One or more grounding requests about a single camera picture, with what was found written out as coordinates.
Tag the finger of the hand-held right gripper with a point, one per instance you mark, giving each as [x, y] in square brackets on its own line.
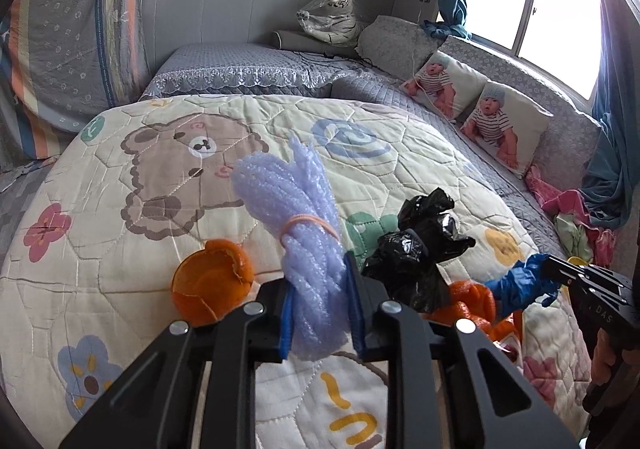
[585, 271]
[600, 295]

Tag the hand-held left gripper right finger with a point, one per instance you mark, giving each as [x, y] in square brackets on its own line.
[356, 329]

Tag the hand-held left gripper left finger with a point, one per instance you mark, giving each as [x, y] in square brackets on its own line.
[286, 329]

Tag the blue rubber glove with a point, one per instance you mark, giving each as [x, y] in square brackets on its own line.
[515, 284]

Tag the black plastic bag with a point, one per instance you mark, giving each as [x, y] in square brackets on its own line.
[415, 259]

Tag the orange cloth item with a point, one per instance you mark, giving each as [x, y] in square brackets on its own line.
[506, 336]

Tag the foam fruit net bundle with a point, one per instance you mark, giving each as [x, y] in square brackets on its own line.
[300, 209]

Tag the person's right hand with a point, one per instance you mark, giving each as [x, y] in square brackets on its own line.
[607, 369]

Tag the green cloth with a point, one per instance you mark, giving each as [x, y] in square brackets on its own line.
[575, 236]

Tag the pink floral cloth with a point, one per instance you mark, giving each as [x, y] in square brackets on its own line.
[565, 201]

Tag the baby print pillow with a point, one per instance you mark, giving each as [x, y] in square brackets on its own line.
[445, 84]
[505, 129]

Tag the cartoon bear quilt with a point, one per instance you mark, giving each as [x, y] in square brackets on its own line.
[125, 254]

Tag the grey bolster pillow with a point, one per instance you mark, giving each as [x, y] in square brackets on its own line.
[295, 40]

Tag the plush tiger in plastic bag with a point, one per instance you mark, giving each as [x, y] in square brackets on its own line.
[332, 16]

